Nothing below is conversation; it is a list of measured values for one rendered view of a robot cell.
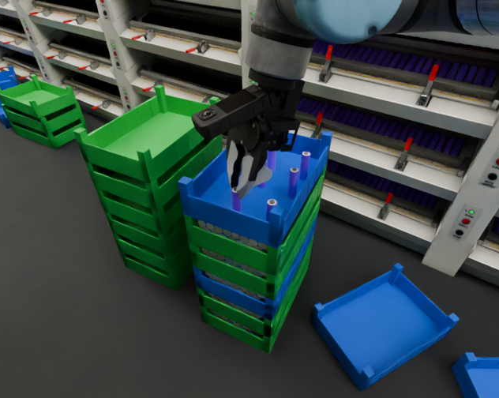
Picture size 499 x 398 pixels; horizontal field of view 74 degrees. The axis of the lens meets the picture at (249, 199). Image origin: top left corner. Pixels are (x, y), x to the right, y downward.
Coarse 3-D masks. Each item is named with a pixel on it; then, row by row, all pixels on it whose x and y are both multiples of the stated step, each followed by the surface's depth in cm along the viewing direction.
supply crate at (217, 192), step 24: (288, 144) 79; (312, 144) 76; (216, 168) 71; (288, 168) 75; (312, 168) 75; (192, 192) 61; (216, 192) 69; (264, 192) 69; (192, 216) 63; (216, 216) 60; (240, 216) 57; (264, 216) 63; (288, 216) 57; (264, 240) 58
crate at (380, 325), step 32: (384, 288) 98; (416, 288) 92; (320, 320) 85; (352, 320) 90; (384, 320) 90; (416, 320) 90; (448, 320) 83; (352, 352) 83; (384, 352) 83; (416, 352) 81
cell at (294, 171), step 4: (292, 168) 64; (296, 168) 64; (292, 172) 64; (296, 172) 64; (292, 176) 64; (296, 176) 64; (292, 180) 65; (296, 180) 65; (288, 184) 66; (292, 184) 65; (296, 184) 66; (288, 188) 67; (292, 188) 66; (296, 188) 66; (288, 192) 67; (292, 192) 67; (296, 192) 67; (292, 196) 67
